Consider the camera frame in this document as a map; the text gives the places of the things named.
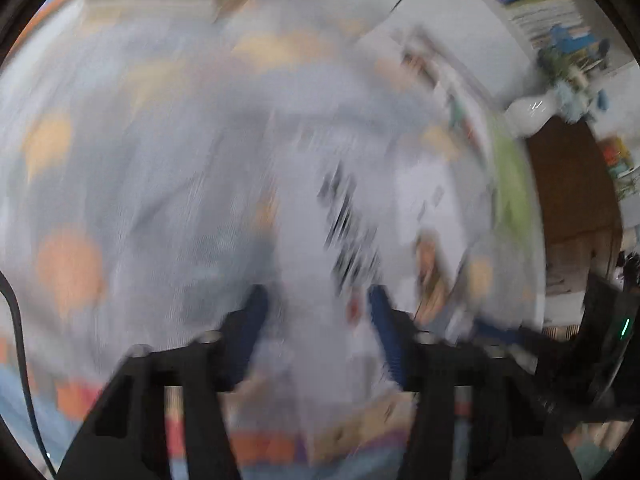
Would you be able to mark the white ribbed vase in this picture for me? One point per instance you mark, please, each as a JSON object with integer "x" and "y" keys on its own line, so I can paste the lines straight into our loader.
{"x": 530, "y": 112}

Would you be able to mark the row of pale books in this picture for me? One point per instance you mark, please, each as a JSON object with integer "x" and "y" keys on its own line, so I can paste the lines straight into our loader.
{"x": 550, "y": 17}

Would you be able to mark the white bookshelf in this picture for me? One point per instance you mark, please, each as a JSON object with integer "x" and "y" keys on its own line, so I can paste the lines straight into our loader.
{"x": 450, "y": 5}

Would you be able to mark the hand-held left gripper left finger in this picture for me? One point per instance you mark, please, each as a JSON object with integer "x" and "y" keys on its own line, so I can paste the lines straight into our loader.
{"x": 252, "y": 320}

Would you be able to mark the brown wooden sideboard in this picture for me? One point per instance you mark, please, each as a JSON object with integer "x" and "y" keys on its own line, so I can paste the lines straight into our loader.
{"x": 570, "y": 200}

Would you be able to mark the beige striped surface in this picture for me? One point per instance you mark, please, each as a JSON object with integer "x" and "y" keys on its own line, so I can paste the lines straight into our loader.
{"x": 562, "y": 332}

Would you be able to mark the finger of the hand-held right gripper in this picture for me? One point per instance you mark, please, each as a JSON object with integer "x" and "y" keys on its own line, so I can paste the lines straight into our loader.
{"x": 500, "y": 334}

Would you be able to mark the green book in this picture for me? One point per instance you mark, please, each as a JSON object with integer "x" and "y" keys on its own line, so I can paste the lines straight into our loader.
{"x": 512, "y": 185}

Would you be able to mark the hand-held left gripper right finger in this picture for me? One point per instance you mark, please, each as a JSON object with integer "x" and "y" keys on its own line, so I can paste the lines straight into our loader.
{"x": 385, "y": 330}

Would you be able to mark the grey fan pattern table mat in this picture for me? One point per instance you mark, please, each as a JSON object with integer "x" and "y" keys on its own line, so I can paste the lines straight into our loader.
{"x": 150, "y": 185}

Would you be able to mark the red snack jar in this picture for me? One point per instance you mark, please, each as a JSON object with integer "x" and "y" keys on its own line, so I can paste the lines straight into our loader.
{"x": 612, "y": 150}

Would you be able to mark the teal cloth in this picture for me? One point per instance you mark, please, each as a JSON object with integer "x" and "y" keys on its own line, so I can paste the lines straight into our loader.
{"x": 592, "y": 457}

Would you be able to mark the teal canister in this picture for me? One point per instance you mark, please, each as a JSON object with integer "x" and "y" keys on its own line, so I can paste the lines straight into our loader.
{"x": 620, "y": 166}

